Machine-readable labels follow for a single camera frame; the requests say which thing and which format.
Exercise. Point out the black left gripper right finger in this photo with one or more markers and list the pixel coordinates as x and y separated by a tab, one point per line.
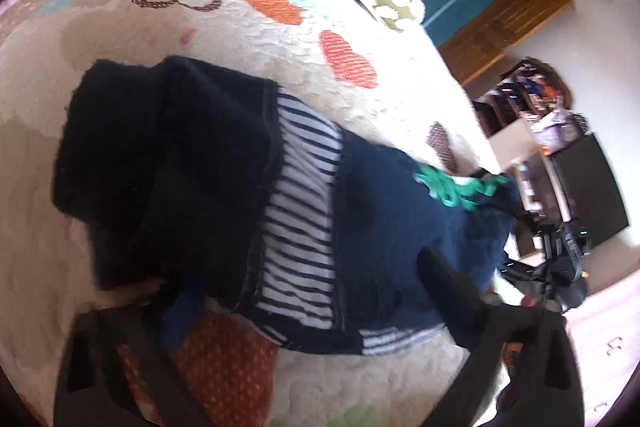
545	388

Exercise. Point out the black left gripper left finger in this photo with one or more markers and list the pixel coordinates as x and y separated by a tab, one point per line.
92	388

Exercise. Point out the navy striped kids pants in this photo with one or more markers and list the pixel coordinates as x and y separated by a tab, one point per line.
228	187

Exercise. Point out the black cabinet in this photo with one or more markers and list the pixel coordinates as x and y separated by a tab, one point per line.
591	189

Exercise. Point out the cluttered white shelf unit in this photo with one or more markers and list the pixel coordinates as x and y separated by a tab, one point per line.
528	118

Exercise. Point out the wooden framed teal door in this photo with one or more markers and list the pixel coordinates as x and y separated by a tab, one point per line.
474	35

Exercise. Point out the heart patterned quilt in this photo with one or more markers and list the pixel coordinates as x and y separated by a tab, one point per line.
390	87

